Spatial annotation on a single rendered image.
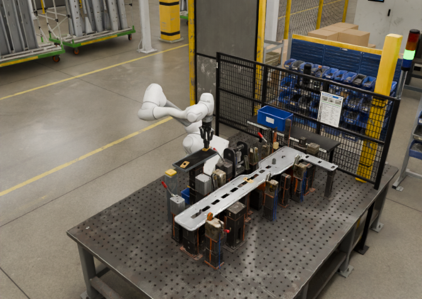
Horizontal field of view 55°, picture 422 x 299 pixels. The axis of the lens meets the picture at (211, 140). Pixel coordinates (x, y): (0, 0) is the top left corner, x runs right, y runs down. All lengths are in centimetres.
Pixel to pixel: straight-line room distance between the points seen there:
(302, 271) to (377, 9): 757
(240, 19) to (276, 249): 329
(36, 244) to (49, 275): 48
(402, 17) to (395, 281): 658
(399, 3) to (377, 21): 55
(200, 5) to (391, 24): 501
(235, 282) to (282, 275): 32
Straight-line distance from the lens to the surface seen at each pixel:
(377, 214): 436
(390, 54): 343
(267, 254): 297
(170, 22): 1070
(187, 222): 272
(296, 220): 327
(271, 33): 759
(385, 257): 424
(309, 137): 376
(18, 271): 414
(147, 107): 326
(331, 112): 371
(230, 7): 551
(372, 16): 979
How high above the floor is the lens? 274
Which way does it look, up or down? 28 degrees down
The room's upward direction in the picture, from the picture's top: straight up
